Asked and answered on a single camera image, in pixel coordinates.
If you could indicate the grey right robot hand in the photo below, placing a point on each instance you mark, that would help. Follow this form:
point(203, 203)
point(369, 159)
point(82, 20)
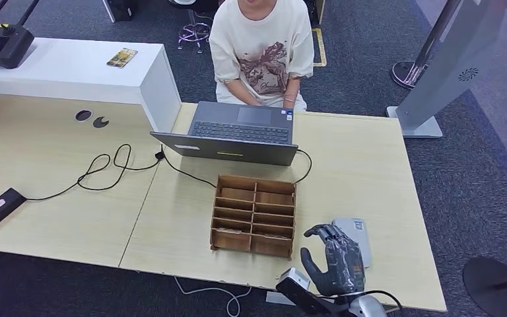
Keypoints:
point(343, 267)

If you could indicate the room key card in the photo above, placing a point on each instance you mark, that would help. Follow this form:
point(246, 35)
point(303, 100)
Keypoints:
point(275, 237)
point(231, 230)

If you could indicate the person's right forearm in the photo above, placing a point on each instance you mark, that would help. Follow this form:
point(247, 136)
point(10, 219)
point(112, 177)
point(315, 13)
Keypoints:
point(242, 92)

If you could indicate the person's left forearm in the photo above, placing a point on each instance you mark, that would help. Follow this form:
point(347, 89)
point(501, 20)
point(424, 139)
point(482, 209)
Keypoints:
point(291, 92)

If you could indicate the grey card reader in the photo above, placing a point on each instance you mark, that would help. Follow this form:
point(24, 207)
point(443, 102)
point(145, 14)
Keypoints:
point(360, 236)

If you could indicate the person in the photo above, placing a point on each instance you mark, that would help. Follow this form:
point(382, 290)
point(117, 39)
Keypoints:
point(260, 48)

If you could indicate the yellow printed card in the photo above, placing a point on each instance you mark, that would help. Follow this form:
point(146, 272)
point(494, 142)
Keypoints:
point(122, 57)

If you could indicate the wooden compartment organizer box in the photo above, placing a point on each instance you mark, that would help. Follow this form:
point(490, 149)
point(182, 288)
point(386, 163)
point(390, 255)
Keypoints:
point(253, 205)

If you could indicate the black round stand base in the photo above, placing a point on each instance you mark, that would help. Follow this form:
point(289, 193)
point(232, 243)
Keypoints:
point(494, 288)

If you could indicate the grey laptop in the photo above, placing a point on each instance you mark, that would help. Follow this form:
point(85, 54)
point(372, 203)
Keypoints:
point(240, 131)

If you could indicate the grey kiosk stand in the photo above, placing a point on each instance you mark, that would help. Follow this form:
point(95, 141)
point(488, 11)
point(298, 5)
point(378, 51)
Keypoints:
point(459, 61)

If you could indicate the chrome stool base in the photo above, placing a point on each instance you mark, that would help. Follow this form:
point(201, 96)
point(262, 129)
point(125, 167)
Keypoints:
point(194, 33)

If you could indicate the white counter block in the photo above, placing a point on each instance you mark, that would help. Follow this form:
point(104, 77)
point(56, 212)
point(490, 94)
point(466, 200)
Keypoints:
point(70, 72)

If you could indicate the black cabinet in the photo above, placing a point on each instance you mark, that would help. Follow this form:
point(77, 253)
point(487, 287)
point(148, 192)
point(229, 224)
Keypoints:
point(120, 9)

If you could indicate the black power adapter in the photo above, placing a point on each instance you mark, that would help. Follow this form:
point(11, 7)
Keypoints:
point(0, 208)

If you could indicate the black controller with antennas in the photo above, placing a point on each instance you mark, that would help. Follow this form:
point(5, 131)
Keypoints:
point(0, 46)

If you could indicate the black wrist camera with pale box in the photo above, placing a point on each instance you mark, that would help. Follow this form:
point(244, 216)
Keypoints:
point(299, 291)

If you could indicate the grey metal desk bracket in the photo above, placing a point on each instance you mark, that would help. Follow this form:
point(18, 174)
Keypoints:
point(273, 298)

